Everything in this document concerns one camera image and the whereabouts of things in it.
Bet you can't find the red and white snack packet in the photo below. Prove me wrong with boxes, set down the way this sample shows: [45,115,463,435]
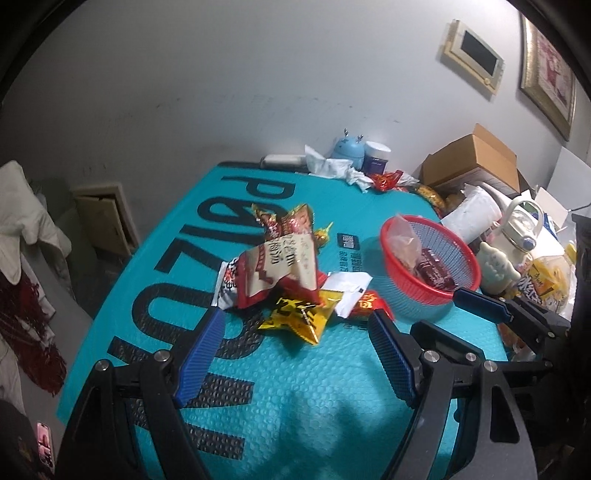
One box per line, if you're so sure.
[235,233,324,310]

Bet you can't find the wooden wall hatch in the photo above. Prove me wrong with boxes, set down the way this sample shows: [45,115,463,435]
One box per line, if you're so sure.
[70,182,141,259]

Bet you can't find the flat white box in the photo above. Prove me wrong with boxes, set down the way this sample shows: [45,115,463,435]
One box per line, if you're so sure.
[259,154,305,168]

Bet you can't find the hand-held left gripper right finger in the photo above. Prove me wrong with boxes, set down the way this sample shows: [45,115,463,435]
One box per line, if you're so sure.
[367,310,539,480]

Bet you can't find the plain white packet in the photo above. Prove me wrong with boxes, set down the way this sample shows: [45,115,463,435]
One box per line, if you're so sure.
[325,271,374,318]

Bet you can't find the small red snack packet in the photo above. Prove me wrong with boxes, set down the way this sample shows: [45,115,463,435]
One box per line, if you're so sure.
[348,291,393,321]

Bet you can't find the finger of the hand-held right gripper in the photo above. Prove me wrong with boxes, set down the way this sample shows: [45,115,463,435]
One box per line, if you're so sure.
[455,287,515,324]

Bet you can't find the gold framed picture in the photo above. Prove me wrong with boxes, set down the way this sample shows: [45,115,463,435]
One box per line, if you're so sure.
[519,11,578,141]

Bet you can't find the white paper bag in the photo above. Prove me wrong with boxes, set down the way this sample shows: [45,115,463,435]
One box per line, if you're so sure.
[441,185,502,243]

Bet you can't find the cream plush figure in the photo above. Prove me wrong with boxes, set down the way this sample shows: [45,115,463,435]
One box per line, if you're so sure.
[475,242,518,296]

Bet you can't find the yellow and black snack packet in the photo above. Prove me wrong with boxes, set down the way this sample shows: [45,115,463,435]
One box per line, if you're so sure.
[257,290,345,347]

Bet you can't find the white kettle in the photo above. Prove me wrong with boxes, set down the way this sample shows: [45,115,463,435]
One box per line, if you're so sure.
[501,196,548,252]

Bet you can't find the red snack wrappers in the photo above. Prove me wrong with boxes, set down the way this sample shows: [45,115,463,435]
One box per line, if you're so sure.
[372,171,407,192]

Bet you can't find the white black-red snack packet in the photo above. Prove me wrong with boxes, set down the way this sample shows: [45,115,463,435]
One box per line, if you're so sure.
[212,258,245,310]

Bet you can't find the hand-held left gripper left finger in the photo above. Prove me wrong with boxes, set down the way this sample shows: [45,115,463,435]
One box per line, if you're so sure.
[58,307,227,480]

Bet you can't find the teal printed bubble mat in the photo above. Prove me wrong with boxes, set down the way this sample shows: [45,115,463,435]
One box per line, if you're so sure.
[55,161,511,480]

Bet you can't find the gold-edged cereal packet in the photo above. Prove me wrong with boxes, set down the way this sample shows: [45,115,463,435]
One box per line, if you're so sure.
[252,203,317,243]

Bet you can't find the red patterned cloth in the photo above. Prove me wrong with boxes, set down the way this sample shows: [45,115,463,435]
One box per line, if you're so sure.
[0,272,68,395]

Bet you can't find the cream wall panel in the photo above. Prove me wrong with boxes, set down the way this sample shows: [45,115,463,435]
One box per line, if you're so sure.
[438,19,506,95]

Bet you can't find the clear plastic bag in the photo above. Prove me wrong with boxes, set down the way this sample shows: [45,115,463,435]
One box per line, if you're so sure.
[385,217,423,268]

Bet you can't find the crumpled white tissue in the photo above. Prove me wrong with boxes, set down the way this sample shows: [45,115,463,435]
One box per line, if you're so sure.
[305,144,372,192]

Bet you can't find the open cardboard box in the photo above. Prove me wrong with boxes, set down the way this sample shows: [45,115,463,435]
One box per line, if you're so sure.
[419,123,532,195]

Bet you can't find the pink phone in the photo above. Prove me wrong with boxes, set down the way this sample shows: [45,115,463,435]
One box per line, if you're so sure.
[36,421,56,476]

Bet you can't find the yellow snack bag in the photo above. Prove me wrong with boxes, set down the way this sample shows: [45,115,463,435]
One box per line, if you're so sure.
[515,251,578,310]

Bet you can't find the yellow patterned snack packet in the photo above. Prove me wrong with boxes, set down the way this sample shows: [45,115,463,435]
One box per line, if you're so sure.
[413,182,446,213]

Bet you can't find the blue round gadget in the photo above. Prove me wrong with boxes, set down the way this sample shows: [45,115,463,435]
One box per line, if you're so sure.
[333,130,366,169]

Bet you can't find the blue jar with white lid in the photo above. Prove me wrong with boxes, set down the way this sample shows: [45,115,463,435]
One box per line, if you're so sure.
[362,141,392,176]

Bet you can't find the red plastic basket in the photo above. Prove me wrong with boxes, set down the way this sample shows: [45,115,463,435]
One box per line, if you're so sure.
[380,215,483,321]

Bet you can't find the white cloth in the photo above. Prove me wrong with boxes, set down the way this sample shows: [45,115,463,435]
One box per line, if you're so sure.
[0,161,72,284]

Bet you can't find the white board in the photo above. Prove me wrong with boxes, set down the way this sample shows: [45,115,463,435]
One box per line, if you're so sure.
[551,148,591,217]

